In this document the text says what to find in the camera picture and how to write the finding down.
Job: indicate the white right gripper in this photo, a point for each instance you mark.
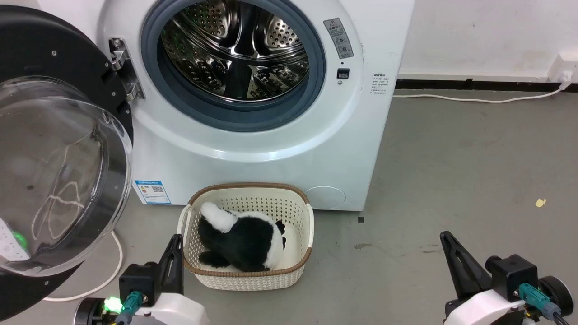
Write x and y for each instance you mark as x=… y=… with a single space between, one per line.
x=485 y=311

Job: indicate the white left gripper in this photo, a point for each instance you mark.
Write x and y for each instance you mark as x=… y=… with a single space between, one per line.
x=178 y=311

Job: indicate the black round glass washer door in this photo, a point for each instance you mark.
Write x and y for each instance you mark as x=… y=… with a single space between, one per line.
x=63 y=171

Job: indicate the white front-load washing machine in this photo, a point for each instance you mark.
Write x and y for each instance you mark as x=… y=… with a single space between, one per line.
x=271 y=171

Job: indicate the metal door hinge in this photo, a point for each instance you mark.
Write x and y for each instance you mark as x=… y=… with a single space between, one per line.
x=124 y=63

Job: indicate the black door latch socket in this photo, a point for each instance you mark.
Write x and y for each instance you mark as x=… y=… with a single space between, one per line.
x=343 y=73

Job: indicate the black and white panda plush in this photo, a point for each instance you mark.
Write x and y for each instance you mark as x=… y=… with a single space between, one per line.
x=244 y=241

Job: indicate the cream plastic laundry basket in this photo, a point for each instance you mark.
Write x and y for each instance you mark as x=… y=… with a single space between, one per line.
x=250 y=280

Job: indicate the blue energy label sticker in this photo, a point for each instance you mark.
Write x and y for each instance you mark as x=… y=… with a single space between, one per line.
x=152 y=192

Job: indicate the yellow paper scrap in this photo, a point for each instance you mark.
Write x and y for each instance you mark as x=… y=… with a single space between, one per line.
x=541 y=202

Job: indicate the round white filter cover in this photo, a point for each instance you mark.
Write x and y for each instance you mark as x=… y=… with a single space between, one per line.
x=325 y=197

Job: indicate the white power strip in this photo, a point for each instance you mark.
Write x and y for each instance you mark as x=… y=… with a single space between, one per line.
x=9 y=243

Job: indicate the small text notice sticker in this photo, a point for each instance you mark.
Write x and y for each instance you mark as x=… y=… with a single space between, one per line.
x=380 y=84

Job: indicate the steel washer drum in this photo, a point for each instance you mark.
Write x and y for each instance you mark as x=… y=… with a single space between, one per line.
x=212 y=40

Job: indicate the grey warning sticker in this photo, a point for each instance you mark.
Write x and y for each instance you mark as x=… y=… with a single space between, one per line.
x=338 y=38

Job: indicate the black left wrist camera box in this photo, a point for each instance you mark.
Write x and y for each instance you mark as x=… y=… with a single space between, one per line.
x=138 y=280

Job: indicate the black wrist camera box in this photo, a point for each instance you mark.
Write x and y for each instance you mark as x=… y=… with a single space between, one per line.
x=138 y=280
x=511 y=274

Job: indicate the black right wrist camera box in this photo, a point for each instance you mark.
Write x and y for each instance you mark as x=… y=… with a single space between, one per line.
x=511 y=274

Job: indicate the white wall outlet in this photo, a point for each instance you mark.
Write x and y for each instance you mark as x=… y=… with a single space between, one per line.
x=564 y=63

